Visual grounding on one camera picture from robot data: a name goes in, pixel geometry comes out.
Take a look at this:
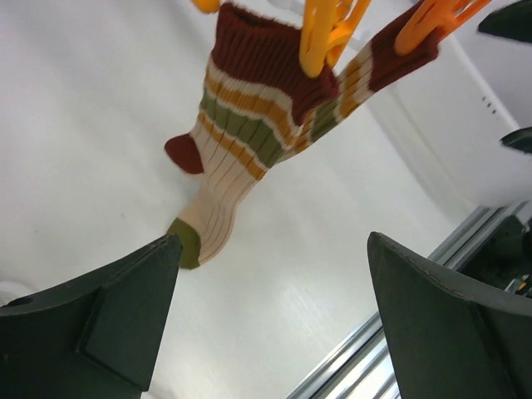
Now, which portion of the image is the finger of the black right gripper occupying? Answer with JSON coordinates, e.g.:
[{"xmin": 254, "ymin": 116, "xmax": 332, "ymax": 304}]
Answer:
[{"xmin": 367, "ymin": 232, "xmax": 531, "ymax": 399}]

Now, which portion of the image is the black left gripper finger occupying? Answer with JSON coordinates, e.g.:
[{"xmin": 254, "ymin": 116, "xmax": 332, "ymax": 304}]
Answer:
[{"xmin": 1, "ymin": 235, "xmax": 182, "ymax": 398}]

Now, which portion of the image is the beige brown patterned sock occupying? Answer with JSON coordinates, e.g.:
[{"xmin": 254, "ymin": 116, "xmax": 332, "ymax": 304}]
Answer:
[{"xmin": 165, "ymin": 2, "xmax": 441, "ymax": 269}]

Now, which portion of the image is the white plastic basket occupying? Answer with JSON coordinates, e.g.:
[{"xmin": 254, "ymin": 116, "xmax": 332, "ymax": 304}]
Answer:
[{"xmin": 367, "ymin": 37, "xmax": 531, "ymax": 214}]

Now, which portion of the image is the yellow orange clothes peg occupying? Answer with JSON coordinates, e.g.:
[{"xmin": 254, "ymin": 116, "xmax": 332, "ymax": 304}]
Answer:
[{"xmin": 299, "ymin": 0, "xmax": 371, "ymax": 78}]

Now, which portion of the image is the orange peg at top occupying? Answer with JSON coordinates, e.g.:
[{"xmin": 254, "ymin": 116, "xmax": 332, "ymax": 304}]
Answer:
[{"xmin": 191, "ymin": 0, "xmax": 222, "ymax": 14}]

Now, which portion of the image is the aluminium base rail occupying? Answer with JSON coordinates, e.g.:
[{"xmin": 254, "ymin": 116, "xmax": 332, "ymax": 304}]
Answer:
[{"xmin": 292, "ymin": 202, "xmax": 531, "ymax": 398}]

